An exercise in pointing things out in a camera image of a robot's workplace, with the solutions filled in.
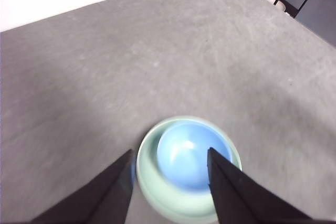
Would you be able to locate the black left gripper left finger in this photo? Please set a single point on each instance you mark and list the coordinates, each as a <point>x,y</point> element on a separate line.
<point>105,197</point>

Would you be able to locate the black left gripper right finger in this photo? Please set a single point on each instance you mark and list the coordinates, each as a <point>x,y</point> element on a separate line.
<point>236,197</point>

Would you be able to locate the green plate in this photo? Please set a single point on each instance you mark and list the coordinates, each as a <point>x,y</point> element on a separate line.
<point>162,195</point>

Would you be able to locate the blue bowl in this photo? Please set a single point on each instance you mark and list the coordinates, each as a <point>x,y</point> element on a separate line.
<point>183,161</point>

